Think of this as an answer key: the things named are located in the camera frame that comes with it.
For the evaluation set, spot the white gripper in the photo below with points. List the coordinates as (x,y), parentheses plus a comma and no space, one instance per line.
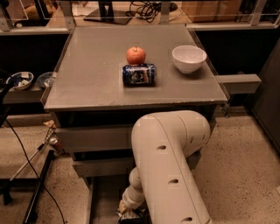
(130,201)

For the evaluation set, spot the blue chip bag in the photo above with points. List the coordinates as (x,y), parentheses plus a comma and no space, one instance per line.
(137,216)

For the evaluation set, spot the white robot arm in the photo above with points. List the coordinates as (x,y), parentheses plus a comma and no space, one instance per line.
(162,179)

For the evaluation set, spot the open bottom grey drawer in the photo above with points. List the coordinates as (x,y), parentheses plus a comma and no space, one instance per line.
(105,193)

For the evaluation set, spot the middle grey drawer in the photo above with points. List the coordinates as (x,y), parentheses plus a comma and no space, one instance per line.
(103,163)

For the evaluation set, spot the top grey drawer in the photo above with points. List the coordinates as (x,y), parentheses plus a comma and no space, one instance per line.
(93,138)

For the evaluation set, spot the black stand base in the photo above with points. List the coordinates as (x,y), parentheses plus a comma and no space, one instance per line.
(34,185)

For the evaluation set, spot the blue soda can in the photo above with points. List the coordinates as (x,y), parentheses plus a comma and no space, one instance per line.
(142,74)

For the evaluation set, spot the clear glass bowl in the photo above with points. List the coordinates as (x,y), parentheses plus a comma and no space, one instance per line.
(46,80)

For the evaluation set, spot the red apple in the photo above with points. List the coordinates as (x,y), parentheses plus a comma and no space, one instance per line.
(135,55)

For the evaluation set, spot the bowl with small items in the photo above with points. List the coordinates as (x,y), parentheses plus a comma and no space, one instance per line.
(20,80)

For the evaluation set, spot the white ceramic bowl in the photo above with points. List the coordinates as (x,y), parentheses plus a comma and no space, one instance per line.
(188,58)

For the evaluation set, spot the black monitor stand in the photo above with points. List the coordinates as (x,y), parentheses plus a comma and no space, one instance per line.
(106,14)

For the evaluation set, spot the cardboard box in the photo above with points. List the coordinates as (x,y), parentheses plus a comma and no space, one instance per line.
(211,11)

